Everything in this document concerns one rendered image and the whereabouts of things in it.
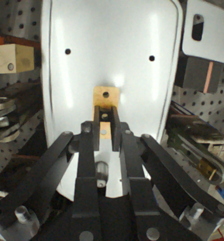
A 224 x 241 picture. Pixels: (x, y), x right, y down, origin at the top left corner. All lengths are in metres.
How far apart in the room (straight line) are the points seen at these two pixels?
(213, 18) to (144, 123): 0.22
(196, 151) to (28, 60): 0.29
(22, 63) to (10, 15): 0.46
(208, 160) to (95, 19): 0.27
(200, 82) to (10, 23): 0.62
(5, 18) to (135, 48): 0.52
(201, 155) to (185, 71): 0.15
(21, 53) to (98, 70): 0.11
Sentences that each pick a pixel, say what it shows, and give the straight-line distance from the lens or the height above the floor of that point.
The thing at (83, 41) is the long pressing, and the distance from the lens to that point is 0.23.
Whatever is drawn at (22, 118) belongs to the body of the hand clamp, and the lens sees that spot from 0.25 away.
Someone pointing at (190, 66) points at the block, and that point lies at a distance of 0.30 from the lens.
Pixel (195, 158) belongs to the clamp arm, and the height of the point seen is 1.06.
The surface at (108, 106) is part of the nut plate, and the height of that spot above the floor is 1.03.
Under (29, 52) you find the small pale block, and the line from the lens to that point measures 0.22.
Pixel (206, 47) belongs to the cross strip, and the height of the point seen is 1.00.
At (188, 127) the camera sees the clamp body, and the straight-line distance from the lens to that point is 0.31.
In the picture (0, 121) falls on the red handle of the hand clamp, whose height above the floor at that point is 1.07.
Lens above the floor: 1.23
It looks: 67 degrees down
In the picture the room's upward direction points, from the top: 170 degrees clockwise
